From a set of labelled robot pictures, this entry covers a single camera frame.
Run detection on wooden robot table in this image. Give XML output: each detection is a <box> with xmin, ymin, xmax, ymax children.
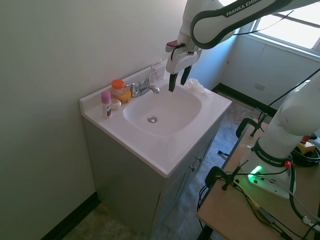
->
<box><xmin>196</xmin><ymin>123</ymin><xmax>320</xmax><ymax>240</ymax></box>

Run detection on yellow emergency stop box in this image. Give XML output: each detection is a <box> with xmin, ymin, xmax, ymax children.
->
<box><xmin>298</xmin><ymin>133</ymin><xmax>319</xmax><ymax>156</ymax></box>

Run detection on white cardboard box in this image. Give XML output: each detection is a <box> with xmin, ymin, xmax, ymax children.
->
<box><xmin>150</xmin><ymin>62</ymin><xmax>168</xmax><ymax>82</ymax></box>

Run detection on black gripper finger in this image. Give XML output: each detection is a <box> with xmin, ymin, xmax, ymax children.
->
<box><xmin>168</xmin><ymin>71</ymin><xmax>180</xmax><ymax>93</ymax></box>
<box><xmin>180</xmin><ymin>64</ymin><xmax>193</xmax><ymax>86</ymax></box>

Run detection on pink cap deodorant stick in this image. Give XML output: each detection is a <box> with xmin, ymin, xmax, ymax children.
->
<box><xmin>100</xmin><ymin>90</ymin><xmax>112</xmax><ymax>120</ymax></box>

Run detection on thin black hanging cable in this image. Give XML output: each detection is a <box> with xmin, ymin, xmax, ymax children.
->
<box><xmin>267</xmin><ymin>69</ymin><xmax>320</xmax><ymax>107</ymax></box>

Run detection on grey vanity cabinet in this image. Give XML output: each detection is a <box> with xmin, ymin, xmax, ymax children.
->
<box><xmin>82</xmin><ymin>116</ymin><xmax>221</xmax><ymax>237</ymax></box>

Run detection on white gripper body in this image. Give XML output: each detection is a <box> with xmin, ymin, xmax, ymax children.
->
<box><xmin>165</xmin><ymin>47</ymin><xmax>202</xmax><ymax>75</ymax></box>

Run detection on clear jar orange lid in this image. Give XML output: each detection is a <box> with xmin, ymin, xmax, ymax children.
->
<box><xmin>111</xmin><ymin>79</ymin><xmax>126</xmax><ymax>97</ymax></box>

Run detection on grey inline cable adapter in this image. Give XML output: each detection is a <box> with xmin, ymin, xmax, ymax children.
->
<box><xmin>258</xmin><ymin>206</ymin><xmax>275</xmax><ymax>224</ymax></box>

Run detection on black C-clamp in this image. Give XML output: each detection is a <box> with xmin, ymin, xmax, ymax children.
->
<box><xmin>235</xmin><ymin>112</ymin><xmax>269</xmax><ymax>139</ymax></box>
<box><xmin>204</xmin><ymin>161</ymin><xmax>249</xmax><ymax>193</ymax></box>

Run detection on chrome two-handle faucet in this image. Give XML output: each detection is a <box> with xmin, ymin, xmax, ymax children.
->
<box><xmin>124</xmin><ymin>70</ymin><xmax>161</xmax><ymax>98</ymax></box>

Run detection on yellow cable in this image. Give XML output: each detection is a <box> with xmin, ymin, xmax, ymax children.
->
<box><xmin>232</xmin><ymin>180</ymin><xmax>262</xmax><ymax>211</ymax></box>

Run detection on orange cream jar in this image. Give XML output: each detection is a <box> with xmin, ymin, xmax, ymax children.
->
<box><xmin>116</xmin><ymin>89</ymin><xmax>132</xmax><ymax>105</ymax></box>

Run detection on white tissue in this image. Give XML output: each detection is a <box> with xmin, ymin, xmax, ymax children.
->
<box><xmin>184</xmin><ymin>77</ymin><xmax>211</xmax><ymax>98</ymax></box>

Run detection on white sink countertop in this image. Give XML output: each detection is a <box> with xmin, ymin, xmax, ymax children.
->
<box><xmin>79</xmin><ymin>59</ymin><xmax>233</xmax><ymax>179</ymax></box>

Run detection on bright window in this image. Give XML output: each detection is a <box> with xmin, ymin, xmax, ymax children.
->
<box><xmin>246</xmin><ymin>0</ymin><xmax>320</xmax><ymax>54</ymax></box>

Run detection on small white round jar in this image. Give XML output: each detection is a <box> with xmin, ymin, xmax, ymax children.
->
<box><xmin>110</xmin><ymin>98</ymin><xmax>123</xmax><ymax>111</ymax></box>

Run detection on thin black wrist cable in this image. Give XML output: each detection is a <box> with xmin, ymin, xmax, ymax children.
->
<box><xmin>237</xmin><ymin>9</ymin><xmax>296</xmax><ymax>35</ymax></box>

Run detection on coiled black cable bundle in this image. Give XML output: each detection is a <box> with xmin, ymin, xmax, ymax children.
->
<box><xmin>290</xmin><ymin>146</ymin><xmax>320</xmax><ymax>168</ymax></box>

